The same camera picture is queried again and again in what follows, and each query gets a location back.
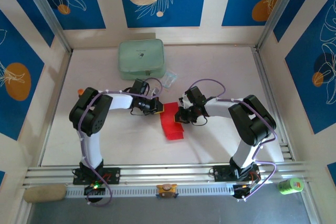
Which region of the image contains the aluminium side rail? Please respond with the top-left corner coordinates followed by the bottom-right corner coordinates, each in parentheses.
top-left (251, 47), bottom-right (296, 162)
top-left (38, 49), bottom-right (74, 167)

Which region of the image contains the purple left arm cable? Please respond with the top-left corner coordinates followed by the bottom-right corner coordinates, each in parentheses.
top-left (76, 77), bottom-right (164, 208)

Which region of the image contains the yellow orange clamp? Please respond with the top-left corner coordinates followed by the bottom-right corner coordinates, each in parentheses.
top-left (156, 183), bottom-right (179, 199)

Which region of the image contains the clear plastic packet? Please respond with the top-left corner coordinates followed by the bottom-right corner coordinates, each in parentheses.
top-left (160, 70), bottom-right (177, 89)

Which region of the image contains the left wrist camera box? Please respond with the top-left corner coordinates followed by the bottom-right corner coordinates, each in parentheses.
top-left (130, 79), bottom-right (150, 96)

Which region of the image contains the red paper sheet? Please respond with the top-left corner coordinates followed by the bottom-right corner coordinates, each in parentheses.
top-left (159, 101), bottom-right (185, 141)

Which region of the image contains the mint green zip pouch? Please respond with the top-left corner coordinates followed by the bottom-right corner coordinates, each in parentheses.
top-left (118, 38), bottom-right (167, 80)

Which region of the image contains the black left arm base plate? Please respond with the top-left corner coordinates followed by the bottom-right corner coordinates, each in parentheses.
top-left (72, 166), bottom-right (121, 185)

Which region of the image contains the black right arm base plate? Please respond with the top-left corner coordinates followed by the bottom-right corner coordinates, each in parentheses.
top-left (209, 165), bottom-right (260, 183)

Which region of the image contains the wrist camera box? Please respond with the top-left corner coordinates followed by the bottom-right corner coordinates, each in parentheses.
top-left (179, 86), bottom-right (207, 109)
top-left (130, 79), bottom-right (150, 96)

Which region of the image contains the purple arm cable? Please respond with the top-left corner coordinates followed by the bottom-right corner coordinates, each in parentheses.
top-left (187, 78), bottom-right (278, 201)
top-left (76, 77), bottom-right (164, 208)

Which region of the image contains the beige foam block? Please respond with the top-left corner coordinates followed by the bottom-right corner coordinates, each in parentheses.
top-left (23, 184), bottom-right (67, 204)

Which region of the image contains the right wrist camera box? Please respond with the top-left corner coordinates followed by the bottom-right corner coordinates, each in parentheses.
top-left (179, 86), bottom-right (207, 109)

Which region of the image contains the green cup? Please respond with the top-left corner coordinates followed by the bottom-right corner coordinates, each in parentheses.
top-left (277, 177), bottom-right (304, 195)

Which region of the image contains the aluminium corner post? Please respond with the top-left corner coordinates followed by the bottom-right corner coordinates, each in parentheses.
top-left (256, 0), bottom-right (307, 51)
top-left (19, 0), bottom-right (74, 53)

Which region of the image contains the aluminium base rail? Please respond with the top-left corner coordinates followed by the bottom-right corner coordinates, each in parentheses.
top-left (22, 161), bottom-right (313, 190)

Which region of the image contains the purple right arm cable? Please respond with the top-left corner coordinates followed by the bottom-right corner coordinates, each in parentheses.
top-left (187, 78), bottom-right (278, 201)

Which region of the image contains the slotted grey cable duct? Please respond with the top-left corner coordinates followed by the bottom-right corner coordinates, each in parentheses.
top-left (64, 184), bottom-right (236, 199)

